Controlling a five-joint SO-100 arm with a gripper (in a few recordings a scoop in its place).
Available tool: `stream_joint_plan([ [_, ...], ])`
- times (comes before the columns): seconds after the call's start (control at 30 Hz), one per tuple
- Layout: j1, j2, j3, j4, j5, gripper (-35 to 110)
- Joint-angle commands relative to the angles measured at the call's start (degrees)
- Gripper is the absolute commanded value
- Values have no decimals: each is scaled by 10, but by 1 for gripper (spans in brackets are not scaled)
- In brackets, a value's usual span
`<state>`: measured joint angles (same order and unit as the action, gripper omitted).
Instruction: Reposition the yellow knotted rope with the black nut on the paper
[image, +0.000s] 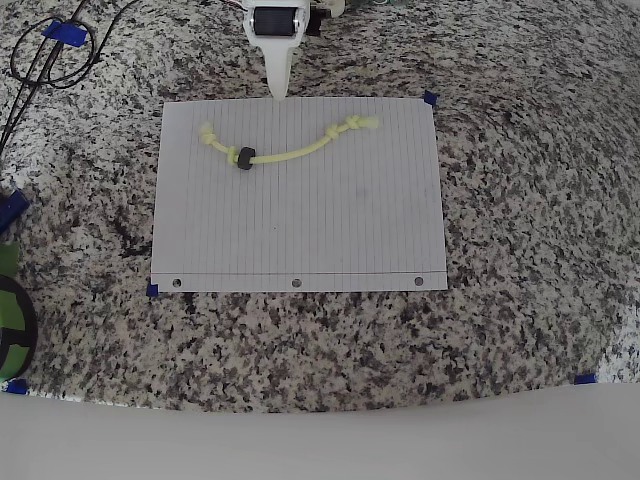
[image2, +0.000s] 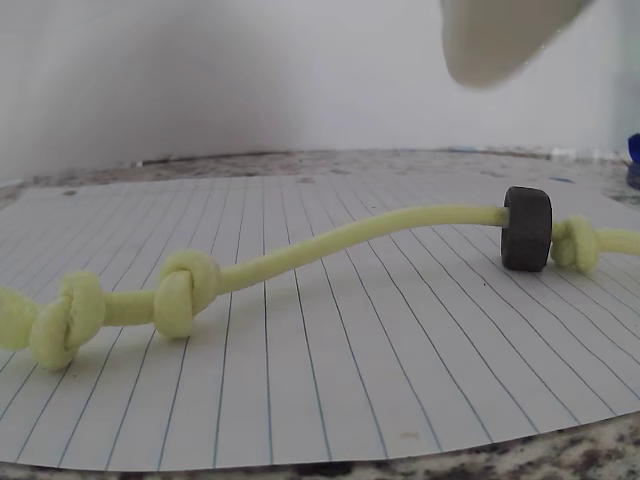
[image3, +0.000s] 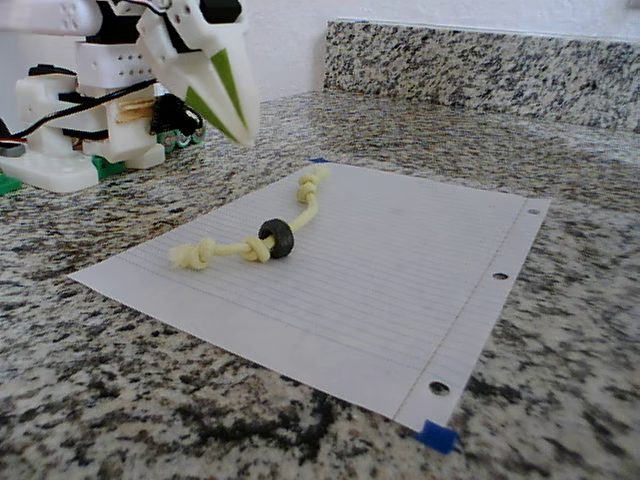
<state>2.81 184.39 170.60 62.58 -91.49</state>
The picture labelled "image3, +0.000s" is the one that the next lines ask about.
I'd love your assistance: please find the lined white paper sheet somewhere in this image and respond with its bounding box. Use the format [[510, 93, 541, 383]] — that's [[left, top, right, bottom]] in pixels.
[[68, 162, 552, 432]]

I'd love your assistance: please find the black motor cable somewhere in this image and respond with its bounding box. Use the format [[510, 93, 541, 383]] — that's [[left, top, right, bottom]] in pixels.
[[9, 77, 159, 139]]

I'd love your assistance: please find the yellow knotted rope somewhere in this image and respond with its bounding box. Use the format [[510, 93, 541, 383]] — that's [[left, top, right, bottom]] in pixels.
[[168, 166, 332, 272]]

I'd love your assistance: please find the black ring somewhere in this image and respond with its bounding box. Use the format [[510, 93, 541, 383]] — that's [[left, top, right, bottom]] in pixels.
[[257, 218, 296, 260]]

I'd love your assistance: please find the motor control board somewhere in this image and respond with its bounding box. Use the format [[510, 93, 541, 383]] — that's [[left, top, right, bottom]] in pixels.
[[149, 94, 207, 151]]

